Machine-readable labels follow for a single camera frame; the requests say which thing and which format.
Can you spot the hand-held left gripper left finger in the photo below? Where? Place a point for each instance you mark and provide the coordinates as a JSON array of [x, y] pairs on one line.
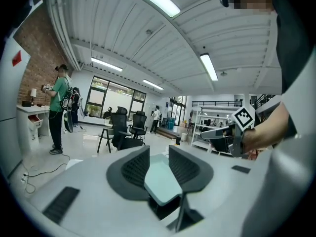
[[128, 171]]

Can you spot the blue water jug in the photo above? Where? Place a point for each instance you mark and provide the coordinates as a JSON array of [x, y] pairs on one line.
[[170, 123]]

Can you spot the small white power strip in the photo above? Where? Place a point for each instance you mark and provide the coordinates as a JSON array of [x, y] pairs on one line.
[[24, 178]]

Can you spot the wooden platform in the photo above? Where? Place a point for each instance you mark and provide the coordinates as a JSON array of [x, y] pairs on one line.
[[168, 133]]

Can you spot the white tall cabinet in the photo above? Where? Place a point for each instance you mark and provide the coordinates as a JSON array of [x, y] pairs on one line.
[[12, 95]]

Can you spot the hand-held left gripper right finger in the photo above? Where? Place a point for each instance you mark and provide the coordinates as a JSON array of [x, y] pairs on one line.
[[192, 171]]

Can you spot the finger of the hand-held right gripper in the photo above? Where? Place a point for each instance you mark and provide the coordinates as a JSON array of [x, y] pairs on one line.
[[214, 134], [222, 145]]

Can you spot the black framed window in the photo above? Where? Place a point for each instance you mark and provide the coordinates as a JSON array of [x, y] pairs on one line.
[[111, 100]]

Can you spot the white bin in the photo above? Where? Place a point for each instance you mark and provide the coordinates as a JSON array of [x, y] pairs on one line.
[[184, 137]]

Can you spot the black bin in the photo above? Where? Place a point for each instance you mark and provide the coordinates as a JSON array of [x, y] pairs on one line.
[[178, 141]]

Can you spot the white metal rack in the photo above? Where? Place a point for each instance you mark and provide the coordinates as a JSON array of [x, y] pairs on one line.
[[214, 108]]

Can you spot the red diamond sticker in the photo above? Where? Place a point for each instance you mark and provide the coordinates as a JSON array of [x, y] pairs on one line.
[[17, 59]]

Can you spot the person's torso black shirt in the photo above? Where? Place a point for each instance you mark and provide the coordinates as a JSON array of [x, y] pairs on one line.
[[288, 46]]

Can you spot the white desk with drawers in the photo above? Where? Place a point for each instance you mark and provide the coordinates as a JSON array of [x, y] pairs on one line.
[[27, 108]]

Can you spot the black office chair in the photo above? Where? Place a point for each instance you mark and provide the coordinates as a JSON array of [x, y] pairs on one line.
[[121, 122], [139, 122]]

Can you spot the person's right forearm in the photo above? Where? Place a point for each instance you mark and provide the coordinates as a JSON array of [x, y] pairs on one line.
[[266, 130]]

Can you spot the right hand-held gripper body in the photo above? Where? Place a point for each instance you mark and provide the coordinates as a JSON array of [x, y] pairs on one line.
[[243, 118]]

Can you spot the grey chair black legs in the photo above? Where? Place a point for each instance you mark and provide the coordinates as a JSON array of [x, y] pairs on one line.
[[108, 131]]

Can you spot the small black box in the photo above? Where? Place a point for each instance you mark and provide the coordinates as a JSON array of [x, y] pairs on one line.
[[26, 104]]

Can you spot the white table lamp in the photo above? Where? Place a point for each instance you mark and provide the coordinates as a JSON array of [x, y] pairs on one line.
[[33, 92]]

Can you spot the black oval case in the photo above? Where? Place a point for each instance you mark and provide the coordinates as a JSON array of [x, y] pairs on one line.
[[68, 121]]

